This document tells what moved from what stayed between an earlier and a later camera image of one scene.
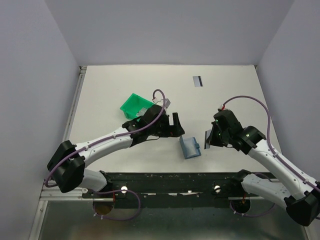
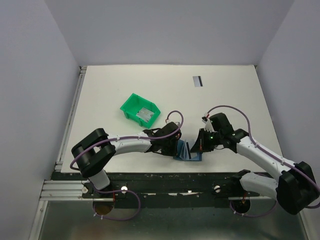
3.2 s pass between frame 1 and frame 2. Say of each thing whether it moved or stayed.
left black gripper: moved
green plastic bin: stayed
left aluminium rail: stayed
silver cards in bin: stayed
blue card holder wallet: moved
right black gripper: moved
